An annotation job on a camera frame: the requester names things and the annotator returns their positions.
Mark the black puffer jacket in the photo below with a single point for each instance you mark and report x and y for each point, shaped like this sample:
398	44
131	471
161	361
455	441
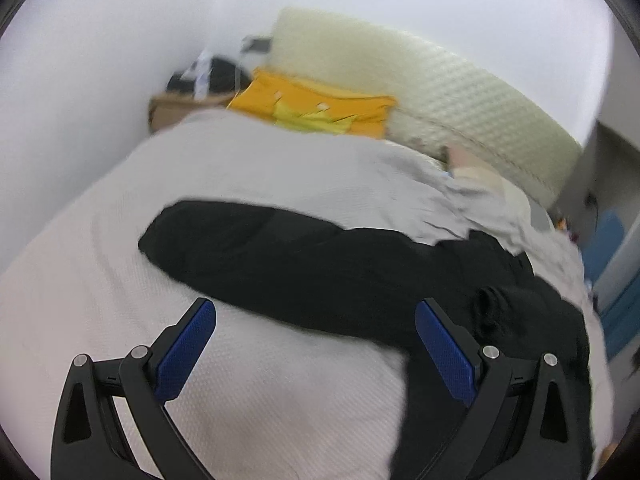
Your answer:
300	270

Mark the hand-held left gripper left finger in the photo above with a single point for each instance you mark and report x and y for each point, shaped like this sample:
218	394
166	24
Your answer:
185	350

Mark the white dotted bed sheet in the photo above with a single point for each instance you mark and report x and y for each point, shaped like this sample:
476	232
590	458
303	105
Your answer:
280	410

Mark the row of small bottles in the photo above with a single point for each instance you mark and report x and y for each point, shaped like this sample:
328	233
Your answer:
569	230

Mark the patchwork pillow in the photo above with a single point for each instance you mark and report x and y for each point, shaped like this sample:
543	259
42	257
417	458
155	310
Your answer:
475	170

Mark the yellow crown print pillow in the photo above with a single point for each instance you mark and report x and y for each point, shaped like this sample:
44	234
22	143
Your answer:
310	100

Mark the white bottle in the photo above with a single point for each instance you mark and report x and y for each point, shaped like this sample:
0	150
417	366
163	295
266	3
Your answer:
201	77

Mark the cream quilted headboard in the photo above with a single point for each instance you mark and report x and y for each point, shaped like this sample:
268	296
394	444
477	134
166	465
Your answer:
450	95

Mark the wooden nightstand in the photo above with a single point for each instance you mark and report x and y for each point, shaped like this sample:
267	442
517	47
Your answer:
167	112

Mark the black and white bag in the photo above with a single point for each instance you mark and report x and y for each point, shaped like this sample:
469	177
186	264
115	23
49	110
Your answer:
220	72

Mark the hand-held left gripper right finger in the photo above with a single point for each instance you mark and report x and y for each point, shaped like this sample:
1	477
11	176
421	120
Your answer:
445	355

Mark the wall socket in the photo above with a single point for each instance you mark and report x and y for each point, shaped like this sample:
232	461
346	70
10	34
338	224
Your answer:
257	44

